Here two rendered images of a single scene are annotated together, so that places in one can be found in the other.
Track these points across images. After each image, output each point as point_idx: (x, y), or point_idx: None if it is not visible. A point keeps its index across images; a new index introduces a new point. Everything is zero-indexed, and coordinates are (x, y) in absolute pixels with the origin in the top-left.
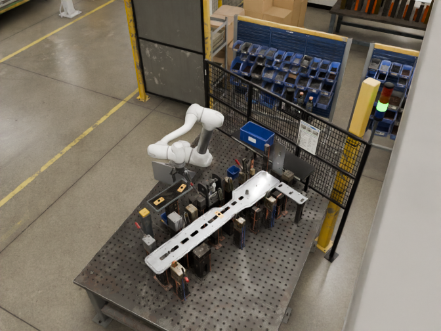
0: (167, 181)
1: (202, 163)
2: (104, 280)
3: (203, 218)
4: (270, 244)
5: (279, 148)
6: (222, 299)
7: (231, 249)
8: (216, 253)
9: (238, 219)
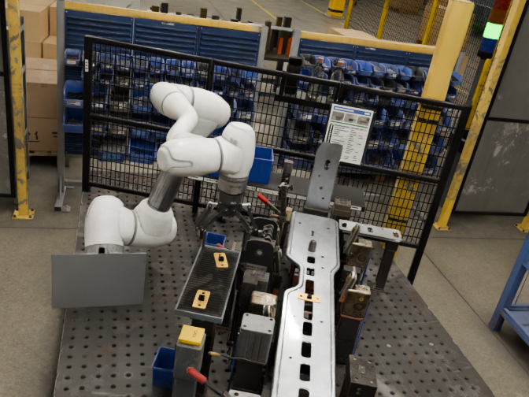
0: (91, 301)
1: (164, 235)
2: None
3: (289, 315)
4: (382, 337)
5: (327, 153)
6: None
7: (338, 374)
8: None
9: (358, 289)
